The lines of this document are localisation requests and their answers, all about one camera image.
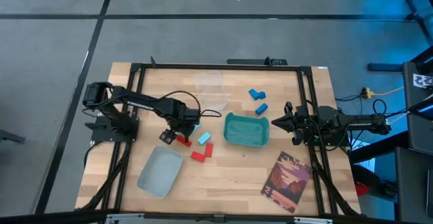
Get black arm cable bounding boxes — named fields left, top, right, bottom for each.
left=156, top=90, right=223, bottom=118
left=371, top=98, right=388, bottom=116

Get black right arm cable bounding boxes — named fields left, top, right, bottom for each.
left=371, top=98, right=388, bottom=116

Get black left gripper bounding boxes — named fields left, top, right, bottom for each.
left=159, top=106, right=201, bottom=145

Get black side desk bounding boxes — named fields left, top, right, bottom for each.
left=402, top=46, right=433, bottom=156

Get black white marker tag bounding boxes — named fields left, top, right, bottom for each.
left=412, top=73, right=433, bottom=89

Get clear plastic container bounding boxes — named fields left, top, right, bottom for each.
left=194, top=70, right=228, bottom=113

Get yellow cable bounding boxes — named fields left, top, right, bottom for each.
left=371, top=86, right=405, bottom=97

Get grey plastic tray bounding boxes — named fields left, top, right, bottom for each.
left=136, top=145, right=185, bottom=199

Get black furniture leg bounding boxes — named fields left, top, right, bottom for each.
left=0, top=129, right=26, bottom=143

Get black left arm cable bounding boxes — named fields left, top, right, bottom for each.
left=156, top=90, right=223, bottom=118

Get black floor bar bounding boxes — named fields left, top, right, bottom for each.
left=367, top=63, right=405, bottom=72

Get black floor cables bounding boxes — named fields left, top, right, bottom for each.
left=334, top=94, right=363, bottom=116

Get red round object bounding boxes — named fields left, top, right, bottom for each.
left=353, top=179, right=371, bottom=198

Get picture book with landscape cover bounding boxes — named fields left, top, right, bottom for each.
left=260, top=151, right=313, bottom=214

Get silver frame bracket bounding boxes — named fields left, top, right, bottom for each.
left=106, top=212, right=145, bottom=223
left=293, top=217, right=334, bottom=224

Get teal plastic tray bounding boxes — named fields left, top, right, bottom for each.
left=223, top=112, right=271, bottom=148

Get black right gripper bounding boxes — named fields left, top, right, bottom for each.
left=271, top=102, right=314, bottom=146

